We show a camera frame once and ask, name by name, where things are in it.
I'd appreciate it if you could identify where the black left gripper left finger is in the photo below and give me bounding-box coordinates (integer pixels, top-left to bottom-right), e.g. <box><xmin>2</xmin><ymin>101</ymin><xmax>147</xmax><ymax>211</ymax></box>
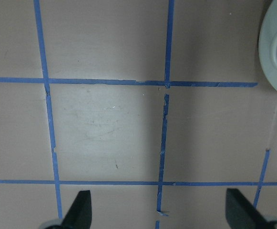
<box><xmin>61</xmin><ymin>190</ymin><xmax>91</xmax><ymax>229</ymax></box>

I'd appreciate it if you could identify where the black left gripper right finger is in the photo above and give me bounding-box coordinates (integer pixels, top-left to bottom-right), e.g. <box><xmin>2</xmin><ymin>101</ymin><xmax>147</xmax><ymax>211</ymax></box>
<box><xmin>225</xmin><ymin>188</ymin><xmax>272</xmax><ymax>229</ymax></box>

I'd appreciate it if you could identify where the brown paper table cover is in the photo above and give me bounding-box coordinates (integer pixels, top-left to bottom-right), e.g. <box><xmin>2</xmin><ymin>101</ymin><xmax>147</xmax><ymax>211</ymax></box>
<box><xmin>0</xmin><ymin>0</ymin><xmax>277</xmax><ymax>229</ymax></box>

